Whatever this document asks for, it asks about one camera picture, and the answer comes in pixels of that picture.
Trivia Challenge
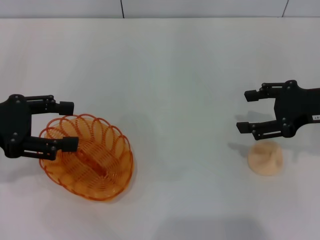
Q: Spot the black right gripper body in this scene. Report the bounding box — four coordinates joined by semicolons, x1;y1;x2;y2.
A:
274;79;320;138

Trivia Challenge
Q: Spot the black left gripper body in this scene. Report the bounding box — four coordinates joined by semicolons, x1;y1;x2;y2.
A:
0;94;33;159

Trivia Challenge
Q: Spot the orange plastic wire basket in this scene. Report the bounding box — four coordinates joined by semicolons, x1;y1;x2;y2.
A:
38;113;135;202

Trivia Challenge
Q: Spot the beige steamed bun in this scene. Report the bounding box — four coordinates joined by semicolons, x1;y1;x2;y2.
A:
247;141;284;177

